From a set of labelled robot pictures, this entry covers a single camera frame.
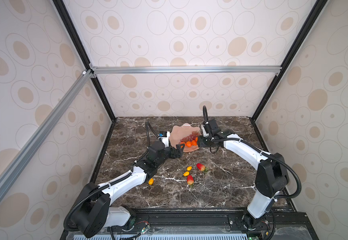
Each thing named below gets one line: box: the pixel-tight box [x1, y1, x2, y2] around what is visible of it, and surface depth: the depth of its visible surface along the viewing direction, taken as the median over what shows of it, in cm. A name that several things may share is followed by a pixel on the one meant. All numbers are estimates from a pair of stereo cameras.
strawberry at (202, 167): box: [196, 163, 209, 173], surface depth 93 cm
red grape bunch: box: [180, 130, 199, 143], surface depth 105 cm
